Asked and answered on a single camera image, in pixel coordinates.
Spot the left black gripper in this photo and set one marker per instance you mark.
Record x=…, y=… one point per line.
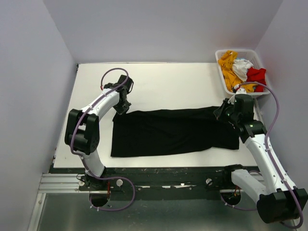
x=121, y=111

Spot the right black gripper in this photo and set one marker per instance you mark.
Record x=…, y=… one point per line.
x=219, y=112

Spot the black t shirt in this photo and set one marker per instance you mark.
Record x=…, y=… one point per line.
x=167, y=132

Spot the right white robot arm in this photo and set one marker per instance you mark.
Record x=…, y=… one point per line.
x=277, y=199

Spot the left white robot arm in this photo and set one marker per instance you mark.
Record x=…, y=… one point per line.
x=82, y=133

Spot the red t shirt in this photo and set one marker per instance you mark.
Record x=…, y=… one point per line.
x=255, y=75

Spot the white t shirt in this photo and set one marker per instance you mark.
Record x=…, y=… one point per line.
x=240, y=67

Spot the yellow t shirt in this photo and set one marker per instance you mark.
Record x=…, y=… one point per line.
x=226, y=62

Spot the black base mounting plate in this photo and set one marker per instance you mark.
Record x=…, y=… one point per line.
x=153, y=183

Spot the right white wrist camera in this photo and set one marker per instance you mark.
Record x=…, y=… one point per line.
x=238, y=89

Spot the aluminium frame rail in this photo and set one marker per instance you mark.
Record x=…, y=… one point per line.
x=54, y=184

